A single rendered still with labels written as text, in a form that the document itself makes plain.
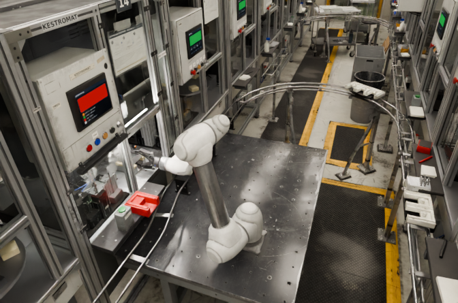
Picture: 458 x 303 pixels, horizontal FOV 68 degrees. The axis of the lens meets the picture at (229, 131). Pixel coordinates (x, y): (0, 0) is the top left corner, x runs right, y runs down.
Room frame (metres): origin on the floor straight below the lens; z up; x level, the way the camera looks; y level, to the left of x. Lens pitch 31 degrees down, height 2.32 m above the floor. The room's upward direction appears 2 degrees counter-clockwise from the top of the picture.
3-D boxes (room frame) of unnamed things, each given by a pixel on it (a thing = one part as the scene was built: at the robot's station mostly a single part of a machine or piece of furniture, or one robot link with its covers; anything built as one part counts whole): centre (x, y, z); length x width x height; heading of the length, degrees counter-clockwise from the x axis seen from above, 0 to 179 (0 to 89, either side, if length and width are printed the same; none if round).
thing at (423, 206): (1.50, -1.12, 0.84); 0.37 x 0.14 x 0.10; 158
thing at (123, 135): (1.43, 0.64, 1.37); 0.36 x 0.04 x 0.04; 158
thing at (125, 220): (1.35, 0.60, 0.97); 0.08 x 0.08 x 0.12; 68
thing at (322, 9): (6.79, -2.19, 0.48); 0.88 x 0.56 x 0.96; 86
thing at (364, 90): (3.10, -1.38, 0.84); 0.37 x 0.14 x 0.10; 36
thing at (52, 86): (1.48, 0.77, 1.60); 0.42 x 0.29 x 0.46; 158
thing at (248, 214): (1.41, -0.09, 0.85); 0.18 x 0.16 x 0.22; 139
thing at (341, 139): (3.42, -1.45, 0.01); 1.00 x 0.55 x 0.01; 158
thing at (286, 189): (1.84, -0.06, 0.66); 1.50 x 1.06 x 0.04; 158
